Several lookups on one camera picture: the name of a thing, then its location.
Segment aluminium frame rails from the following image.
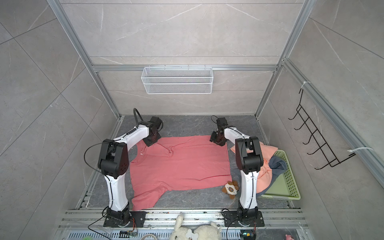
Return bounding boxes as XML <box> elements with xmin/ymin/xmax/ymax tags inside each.
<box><xmin>53</xmin><ymin>209</ymin><xmax>313</xmax><ymax>240</ymax></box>

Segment dark pink t-shirt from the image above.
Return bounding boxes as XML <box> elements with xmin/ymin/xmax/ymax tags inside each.
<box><xmin>130</xmin><ymin>136</ymin><xmax>232</xmax><ymax>211</ymax></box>

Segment grey blue t-shirt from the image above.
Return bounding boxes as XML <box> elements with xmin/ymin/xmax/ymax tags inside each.
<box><xmin>256</xmin><ymin>156</ymin><xmax>287</xmax><ymax>197</ymax></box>

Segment black wire hook rack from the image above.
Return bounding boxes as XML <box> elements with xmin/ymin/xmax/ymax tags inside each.
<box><xmin>289</xmin><ymin>89</ymin><xmax>356</xmax><ymax>171</ymax></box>

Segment light salmon t-shirt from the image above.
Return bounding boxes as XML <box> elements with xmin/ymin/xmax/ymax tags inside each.
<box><xmin>240</xmin><ymin>142</ymin><xmax>286</xmax><ymax>196</ymax></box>

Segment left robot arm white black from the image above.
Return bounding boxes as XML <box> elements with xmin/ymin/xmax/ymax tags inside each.
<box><xmin>98</xmin><ymin>117</ymin><xmax>163</xmax><ymax>227</ymax></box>

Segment left black corrugated cable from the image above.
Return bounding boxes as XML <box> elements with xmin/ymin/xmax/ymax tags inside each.
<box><xmin>133</xmin><ymin>107</ymin><xmax>145</xmax><ymax>130</ymax></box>

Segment white wire mesh basket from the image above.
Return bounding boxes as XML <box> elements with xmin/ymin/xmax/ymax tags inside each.
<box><xmin>141</xmin><ymin>67</ymin><xmax>214</xmax><ymax>95</ymax></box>

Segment white plush bunny toy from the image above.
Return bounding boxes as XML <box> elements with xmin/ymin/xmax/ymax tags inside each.
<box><xmin>170</xmin><ymin>215</ymin><xmax>222</xmax><ymax>240</ymax></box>

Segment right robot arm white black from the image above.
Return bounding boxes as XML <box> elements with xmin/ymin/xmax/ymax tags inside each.
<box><xmin>210</xmin><ymin>116</ymin><xmax>264</xmax><ymax>226</ymax></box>

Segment green plastic basket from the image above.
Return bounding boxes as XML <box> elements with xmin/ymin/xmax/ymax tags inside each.
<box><xmin>262</xmin><ymin>150</ymin><xmax>301</xmax><ymax>201</ymax></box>

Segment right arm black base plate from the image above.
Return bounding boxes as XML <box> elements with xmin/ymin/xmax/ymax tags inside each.
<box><xmin>221</xmin><ymin>209</ymin><xmax>265</xmax><ymax>228</ymax></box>

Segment small brown plush toy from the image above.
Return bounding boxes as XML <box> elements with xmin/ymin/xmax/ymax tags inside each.
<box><xmin>222</xmin><ymin>181</ymin><xmax>240</xmax><ymax>200</ymax></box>

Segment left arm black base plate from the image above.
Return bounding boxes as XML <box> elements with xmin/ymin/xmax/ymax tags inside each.
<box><xmin>103</xmin><ymin>211</ymin><xmax>147</xmax><ymax>228</ymax></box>

